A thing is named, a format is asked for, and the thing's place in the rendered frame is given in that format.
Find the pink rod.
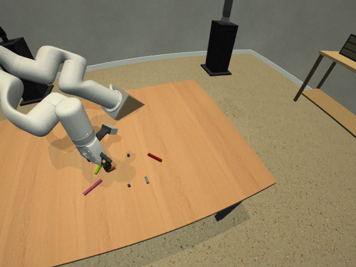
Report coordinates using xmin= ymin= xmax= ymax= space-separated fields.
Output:
xmin=83 ymin=179 xmax=102 ymax=195

